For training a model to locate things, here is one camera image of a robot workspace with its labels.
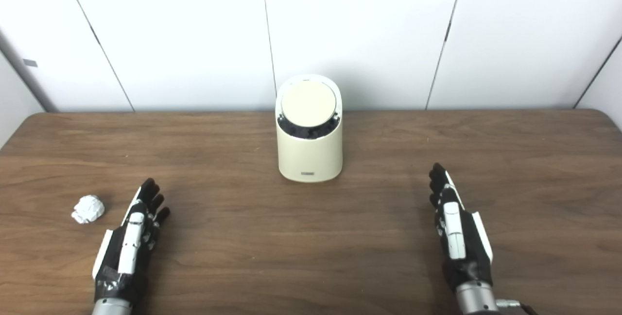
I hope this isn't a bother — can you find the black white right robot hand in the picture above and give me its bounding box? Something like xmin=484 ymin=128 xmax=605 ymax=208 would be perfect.
xmin=429 ymin=162 xmax=494 ymax=292

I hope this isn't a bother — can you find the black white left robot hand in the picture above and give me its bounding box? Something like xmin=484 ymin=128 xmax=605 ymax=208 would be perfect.
xmin=92 ymin=178 xmax=171 ymax=303

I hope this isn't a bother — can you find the white paper ball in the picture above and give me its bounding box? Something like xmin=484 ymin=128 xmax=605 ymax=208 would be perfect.
xmin=71 ymin=195 xmax=105 ymax=224

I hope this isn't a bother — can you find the cream-colored desktop trash bin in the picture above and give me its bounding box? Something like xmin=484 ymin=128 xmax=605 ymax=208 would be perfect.
xmin=275 ymin=74 xmax=343 ymax=183

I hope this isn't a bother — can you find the cream round bin lid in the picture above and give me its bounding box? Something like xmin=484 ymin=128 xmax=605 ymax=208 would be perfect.
xmin=281 ymin=80 xmax=337 ymax=128

